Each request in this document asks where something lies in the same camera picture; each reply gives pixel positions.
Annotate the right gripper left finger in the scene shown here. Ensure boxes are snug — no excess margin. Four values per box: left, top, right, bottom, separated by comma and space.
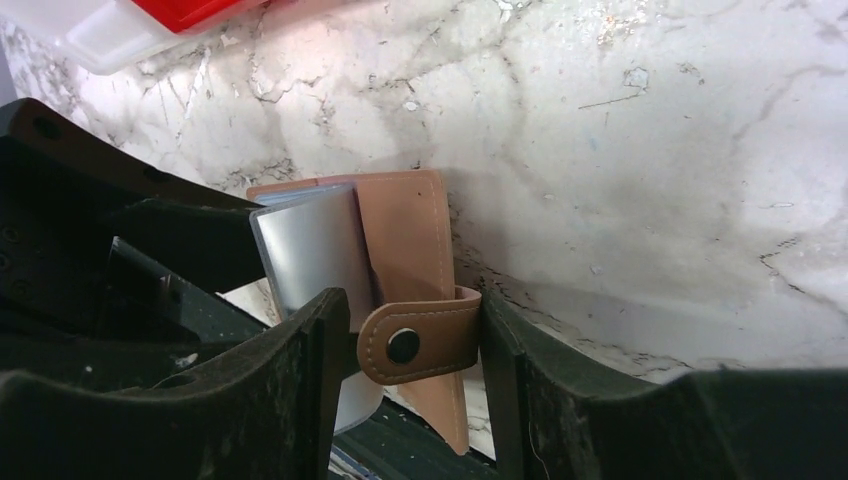
1, 288, 350, 479

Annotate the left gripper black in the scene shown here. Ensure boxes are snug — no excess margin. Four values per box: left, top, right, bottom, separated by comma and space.
1, 98, 263, 391

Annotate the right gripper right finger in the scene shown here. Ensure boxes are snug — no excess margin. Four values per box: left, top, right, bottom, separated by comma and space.
480, 292, 847, 479

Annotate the brown leather card holder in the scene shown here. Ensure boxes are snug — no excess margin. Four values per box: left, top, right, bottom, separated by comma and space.
247, 170, 481, 455

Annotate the white plastic bin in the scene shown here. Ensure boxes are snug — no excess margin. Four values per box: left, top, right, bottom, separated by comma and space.
1, 0, 201, 75

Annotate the red plastic bin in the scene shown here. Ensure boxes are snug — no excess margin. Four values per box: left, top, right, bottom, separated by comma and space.
133, 0, 264, 35

